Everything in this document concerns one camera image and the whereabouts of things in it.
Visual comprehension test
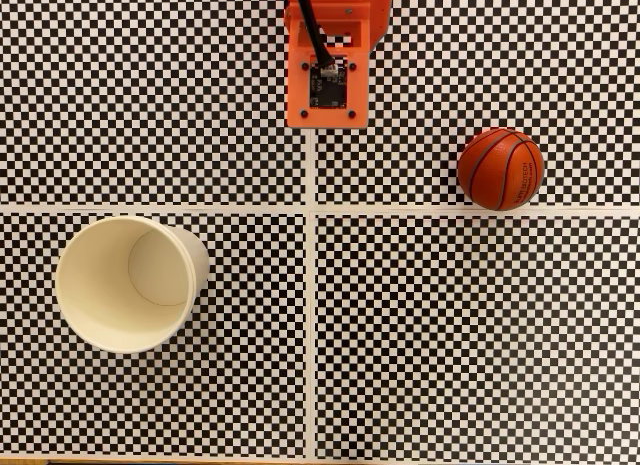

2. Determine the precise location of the orange mini basketball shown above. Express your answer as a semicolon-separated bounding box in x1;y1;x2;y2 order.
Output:
456;127;545;211

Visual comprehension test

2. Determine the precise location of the cream paper cup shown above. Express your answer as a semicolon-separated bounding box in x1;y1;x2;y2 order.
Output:
54;215;211;355

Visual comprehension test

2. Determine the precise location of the black camera cable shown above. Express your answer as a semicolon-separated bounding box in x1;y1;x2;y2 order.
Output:
292;0;337;71

